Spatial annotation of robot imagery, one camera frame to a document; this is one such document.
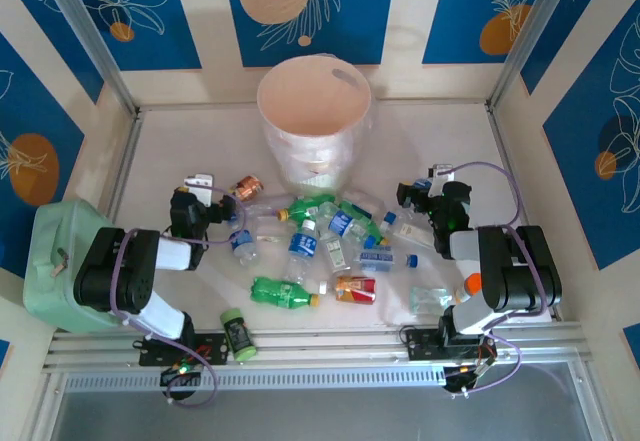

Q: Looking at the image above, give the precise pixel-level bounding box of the small clear bottle blue label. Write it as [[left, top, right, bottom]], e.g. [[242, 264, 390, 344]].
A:
[[228, 228, 261, 267]]

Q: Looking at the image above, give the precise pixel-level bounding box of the clear bottle purple logo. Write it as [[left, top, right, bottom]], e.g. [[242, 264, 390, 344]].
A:
[[244, 193, 296, 222]]

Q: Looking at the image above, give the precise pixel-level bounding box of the clear square bottle blue stripe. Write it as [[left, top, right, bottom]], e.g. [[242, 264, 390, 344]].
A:
[[347, 189, 389, 222]]

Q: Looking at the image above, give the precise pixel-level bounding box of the clear plastic bottle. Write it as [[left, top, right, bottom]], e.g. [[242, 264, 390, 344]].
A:
[[253, 218, 289, 247]]

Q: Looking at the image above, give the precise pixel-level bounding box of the green Sprite bottle yellow cap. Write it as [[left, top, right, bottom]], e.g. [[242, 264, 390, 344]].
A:
[[339, 199, 384, 248], [277, 193, 341, 225], [249, 274, 322, 310]]

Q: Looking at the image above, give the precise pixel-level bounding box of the bottle with blue white label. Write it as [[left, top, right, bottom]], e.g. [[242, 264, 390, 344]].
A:
[[355, 246, 420, 273]]

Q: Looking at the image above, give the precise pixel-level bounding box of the clear Pepsi bottle blue cap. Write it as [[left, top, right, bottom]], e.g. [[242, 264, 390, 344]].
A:
[[319, 201, 369, 255]]

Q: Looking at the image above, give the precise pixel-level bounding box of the blue label bottle white cap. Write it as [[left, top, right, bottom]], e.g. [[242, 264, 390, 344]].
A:
[[287, 218, 321, 285]]

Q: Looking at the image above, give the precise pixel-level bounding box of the clear bottle green white label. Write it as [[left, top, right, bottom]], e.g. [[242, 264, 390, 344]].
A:
[[319, 230, 349, 275]]

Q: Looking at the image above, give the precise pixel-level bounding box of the white round waste bin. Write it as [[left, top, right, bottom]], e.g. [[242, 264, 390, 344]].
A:
[[257, 53, 374, 187]]

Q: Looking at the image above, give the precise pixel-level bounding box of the copper coloured drink can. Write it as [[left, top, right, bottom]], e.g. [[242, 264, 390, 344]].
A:
[[229, 174, 265, 203]]

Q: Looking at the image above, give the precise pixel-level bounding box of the clear bottle orange cap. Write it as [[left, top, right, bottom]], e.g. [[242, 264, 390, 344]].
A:
[[408, 271, 484, 315]]

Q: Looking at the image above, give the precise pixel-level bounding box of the bottle with orange red label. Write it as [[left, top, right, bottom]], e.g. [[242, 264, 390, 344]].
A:
[[318, 274, 379, 307]]

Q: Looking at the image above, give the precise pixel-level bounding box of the green canister black label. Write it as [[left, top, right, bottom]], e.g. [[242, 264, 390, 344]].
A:
[[218, 309, 257, 362]]

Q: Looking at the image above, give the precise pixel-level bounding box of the mint green zipped case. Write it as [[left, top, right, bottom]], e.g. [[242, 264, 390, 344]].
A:
[[22, 198, 126, 335]]

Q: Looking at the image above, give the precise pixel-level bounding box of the left base wiring with LEDs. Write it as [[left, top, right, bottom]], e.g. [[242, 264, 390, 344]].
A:
[[158, 343, 204, 390]]

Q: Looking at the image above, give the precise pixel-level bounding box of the base wiring with leds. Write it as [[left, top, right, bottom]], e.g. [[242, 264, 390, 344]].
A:
[[443, 338, 499, 395], [158, 343, 204, 390]]

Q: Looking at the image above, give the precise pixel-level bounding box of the right base wiring with LEDs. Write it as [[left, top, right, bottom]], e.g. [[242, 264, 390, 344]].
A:
[[443, 338, 499, 395]]

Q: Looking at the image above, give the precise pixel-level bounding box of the grey metal sheet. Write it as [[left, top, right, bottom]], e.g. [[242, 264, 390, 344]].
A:
[[47, 360, 606, 441]]

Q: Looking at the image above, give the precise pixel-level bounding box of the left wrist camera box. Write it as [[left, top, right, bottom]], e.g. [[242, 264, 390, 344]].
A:
[[183, 173, 215, 207]]

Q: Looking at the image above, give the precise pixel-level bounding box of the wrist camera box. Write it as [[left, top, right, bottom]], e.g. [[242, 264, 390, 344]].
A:
[[424, 163, 456, 197], [183, 173, 215, 207]]

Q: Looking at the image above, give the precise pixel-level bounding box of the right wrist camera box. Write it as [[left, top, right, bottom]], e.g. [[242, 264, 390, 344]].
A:
[[424, 163, 456, 197]]

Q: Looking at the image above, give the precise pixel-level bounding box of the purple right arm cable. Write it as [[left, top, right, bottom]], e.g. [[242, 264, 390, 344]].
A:
[[432, 161, 549, 397]]

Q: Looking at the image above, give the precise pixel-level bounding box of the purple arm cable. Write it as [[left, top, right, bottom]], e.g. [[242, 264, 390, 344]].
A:
[[432, 161, 549, 397], [110, 185, 247, 407]]

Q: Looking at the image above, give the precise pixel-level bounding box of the thin aluminium frame rail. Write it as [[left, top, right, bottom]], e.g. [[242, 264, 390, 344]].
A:
[[102, 110, 146, 222], [485, 103, 561, 325]]

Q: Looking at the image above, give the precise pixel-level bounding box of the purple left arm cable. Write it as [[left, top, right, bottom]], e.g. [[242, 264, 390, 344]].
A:
[[110, 185, 247, 407]]

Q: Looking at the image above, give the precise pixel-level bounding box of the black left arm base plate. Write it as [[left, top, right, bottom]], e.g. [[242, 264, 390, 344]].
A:
[[137, 330, 236, 368]]

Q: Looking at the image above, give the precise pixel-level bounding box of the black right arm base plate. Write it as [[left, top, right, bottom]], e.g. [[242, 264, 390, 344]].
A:
[[403, 328, 496, 362]]

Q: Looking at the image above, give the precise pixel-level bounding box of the wide aluminium profile rail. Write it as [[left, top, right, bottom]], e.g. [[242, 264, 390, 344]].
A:
[[42, 321, 594, 373]]

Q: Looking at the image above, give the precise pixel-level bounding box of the slotted grey cable duct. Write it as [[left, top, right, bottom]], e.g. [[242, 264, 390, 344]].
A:
[[62, 366, 449, 393]]

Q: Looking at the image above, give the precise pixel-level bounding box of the aluminium frame post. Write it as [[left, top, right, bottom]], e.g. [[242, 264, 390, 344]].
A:
[[485, 0, 586, 115], [37, 0, 140, 118]]

